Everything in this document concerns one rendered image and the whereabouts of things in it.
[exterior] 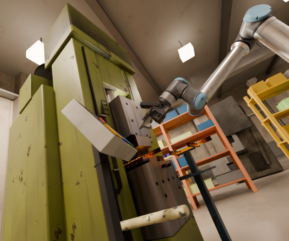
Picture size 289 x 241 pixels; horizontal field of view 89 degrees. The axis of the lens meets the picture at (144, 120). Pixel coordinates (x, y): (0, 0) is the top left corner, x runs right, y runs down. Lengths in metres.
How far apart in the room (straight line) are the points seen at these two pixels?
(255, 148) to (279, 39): 4.83
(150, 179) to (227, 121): 4.64
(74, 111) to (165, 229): 0.86
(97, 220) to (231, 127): 4.92
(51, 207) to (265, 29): 1.69
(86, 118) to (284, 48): 1.00
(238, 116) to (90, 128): 5.18
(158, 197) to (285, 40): 1.09
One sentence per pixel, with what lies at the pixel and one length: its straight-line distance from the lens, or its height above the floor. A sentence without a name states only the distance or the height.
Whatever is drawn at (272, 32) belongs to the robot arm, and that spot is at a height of 1.24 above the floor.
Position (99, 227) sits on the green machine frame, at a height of 0.65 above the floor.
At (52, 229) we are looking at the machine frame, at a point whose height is 0.72.
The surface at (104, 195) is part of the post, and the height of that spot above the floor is 0.79.
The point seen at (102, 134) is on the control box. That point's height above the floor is 0.98.
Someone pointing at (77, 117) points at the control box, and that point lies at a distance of 0.67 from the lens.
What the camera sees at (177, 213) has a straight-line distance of 0.77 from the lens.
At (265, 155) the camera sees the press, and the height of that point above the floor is 0.52.
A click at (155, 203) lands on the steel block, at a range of 1.10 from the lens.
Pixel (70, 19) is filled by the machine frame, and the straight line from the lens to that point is 1.97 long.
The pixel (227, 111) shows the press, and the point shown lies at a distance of 5.58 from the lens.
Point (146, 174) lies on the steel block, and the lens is 1.10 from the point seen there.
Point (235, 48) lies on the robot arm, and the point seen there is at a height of 1.35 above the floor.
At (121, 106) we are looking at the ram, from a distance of 1.30.
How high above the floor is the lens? 0.75
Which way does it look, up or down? 24 degrees up
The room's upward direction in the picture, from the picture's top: 20 degrees counter-clockwise
